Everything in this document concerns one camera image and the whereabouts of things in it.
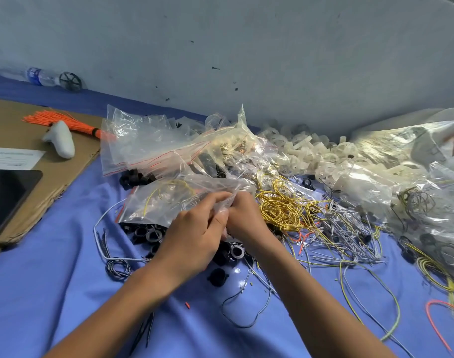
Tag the blue cloth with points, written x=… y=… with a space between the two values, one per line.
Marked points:
x=48 y=294

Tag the pile of white plastic wheels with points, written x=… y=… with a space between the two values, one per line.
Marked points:
x=316 y=149

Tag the person's left hand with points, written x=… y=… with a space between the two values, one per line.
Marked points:
x=193 y=242

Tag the pile of large plastic bags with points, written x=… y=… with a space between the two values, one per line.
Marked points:
x=428 y=160

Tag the brown cardboard sheet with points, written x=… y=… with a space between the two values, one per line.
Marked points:
x=18 y=126

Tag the heap of plastic bags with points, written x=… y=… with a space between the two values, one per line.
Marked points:
x=234 y=149

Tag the white handheld device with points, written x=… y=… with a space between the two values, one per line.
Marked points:
x=59 y=139

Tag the black smartphone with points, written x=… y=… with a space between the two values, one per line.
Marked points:
x=7 y=197

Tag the stack of plastic bags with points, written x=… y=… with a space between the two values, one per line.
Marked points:
x=137 y=141

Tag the orange tie bundle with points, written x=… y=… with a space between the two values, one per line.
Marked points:
x=59 y=121

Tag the clear zip plastic bag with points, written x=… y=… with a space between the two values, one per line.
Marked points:
x=163 y=201

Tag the person's left forearm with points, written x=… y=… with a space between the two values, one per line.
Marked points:
x=115 y=320

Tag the black round wheel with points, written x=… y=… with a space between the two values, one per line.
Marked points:
x=71 y=81

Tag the person's right forearm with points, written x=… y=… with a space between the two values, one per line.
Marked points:
x=324 y=313

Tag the person's right hand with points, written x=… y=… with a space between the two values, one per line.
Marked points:
x=253 y=223

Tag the pile of black plastic rings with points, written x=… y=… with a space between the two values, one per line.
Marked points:
x=134 y=177

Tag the white paper sheet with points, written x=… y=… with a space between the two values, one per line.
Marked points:
x=11 y=158

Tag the clear plastic water bottle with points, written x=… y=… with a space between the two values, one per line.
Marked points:
x=33 y=76

